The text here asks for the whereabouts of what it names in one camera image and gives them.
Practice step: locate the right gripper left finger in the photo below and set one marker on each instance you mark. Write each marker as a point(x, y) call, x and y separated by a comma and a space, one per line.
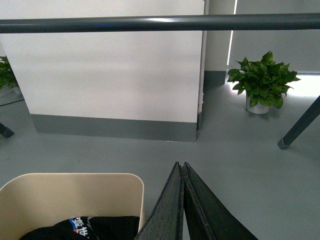
point(167, 217)

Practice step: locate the grey clothes hanger rail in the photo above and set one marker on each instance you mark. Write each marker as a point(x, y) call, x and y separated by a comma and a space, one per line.
point(224, 22)

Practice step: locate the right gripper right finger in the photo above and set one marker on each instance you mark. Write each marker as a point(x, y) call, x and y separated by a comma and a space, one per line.
point(207, 218)

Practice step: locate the grey hanger rack right leg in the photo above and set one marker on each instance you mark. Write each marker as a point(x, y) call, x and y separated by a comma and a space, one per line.
point(303, 122)

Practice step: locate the black clothes with print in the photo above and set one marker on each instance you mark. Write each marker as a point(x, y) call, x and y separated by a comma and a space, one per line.
point(88, 228)

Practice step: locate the grey hanger rack leg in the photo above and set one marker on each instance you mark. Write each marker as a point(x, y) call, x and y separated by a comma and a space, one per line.
point(5, 131)
point(303, 122)

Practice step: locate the beige plastic laundry hamper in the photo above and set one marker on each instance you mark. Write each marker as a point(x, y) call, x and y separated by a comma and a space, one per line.
point(36, 200)

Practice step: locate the green plant at left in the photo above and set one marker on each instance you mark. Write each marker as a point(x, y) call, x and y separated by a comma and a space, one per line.
point(7, 76)

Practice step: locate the green potted plant white pot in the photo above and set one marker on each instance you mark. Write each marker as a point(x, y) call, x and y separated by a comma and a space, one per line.
point(264, 82)

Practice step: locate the grey hanger rack left leg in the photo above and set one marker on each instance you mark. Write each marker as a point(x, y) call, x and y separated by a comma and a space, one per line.
point(5, 131)

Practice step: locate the white vertical wall pipe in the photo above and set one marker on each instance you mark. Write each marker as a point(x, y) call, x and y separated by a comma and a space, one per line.
point(201, 80)

